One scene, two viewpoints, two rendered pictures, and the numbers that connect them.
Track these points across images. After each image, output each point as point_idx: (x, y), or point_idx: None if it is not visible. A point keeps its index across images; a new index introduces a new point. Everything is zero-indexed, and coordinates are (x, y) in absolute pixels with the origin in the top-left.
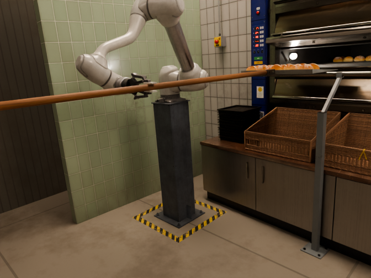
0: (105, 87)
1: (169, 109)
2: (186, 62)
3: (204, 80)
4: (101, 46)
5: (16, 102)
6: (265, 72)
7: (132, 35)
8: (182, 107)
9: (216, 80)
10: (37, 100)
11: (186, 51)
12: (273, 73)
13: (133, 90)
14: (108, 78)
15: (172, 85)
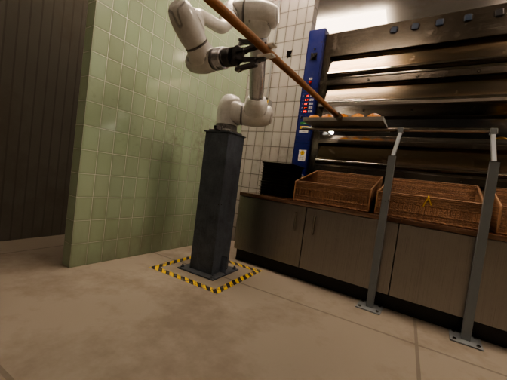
0: (195, 53)
1: (228, 137)
2: (259, 87)
3: (305, 83)
4: (199, 8)
5: None
6: (337, 113)
7: (225, 23)
8: (238, 142)
9: (311, 91)
10: None
11: (263, 75)
12: (341, 119)
13: (256, 38)
14: (204, 41)
15: (284, 65)
